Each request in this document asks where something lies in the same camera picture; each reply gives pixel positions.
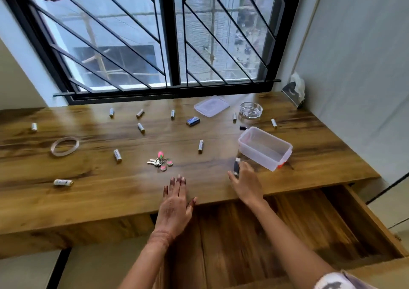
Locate person's right hand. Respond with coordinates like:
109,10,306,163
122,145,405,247
228,161,266,208

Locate person's left hand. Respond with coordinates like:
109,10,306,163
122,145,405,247
154,175,198,239

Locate person's left forearm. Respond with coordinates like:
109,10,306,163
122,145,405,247
118,231,176,289

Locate person's right forearm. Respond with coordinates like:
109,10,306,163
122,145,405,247
252,199,337,289

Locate clear plastic container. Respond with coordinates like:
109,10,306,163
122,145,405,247
238,126,293,172

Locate glass ashtray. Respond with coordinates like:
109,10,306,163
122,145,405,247
239,102,263,120

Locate wooden drawer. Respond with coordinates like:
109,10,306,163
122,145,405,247
153,185,409,289

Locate clear plastic lid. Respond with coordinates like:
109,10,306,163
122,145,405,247
194,95,230,118

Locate silver tissue packet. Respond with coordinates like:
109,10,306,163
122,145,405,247
281,72,306,109

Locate clear tape roll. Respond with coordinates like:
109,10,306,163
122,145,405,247
50,136,80,157

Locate white patterned sleeve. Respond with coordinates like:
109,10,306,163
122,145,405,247
311,270,378,289

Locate black window grille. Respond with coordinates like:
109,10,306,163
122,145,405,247
28,0,282,98

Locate keys with pink keychain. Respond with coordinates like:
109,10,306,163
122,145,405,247
147,151,174,172

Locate black window frame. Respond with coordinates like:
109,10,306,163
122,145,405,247
0,0,307,105

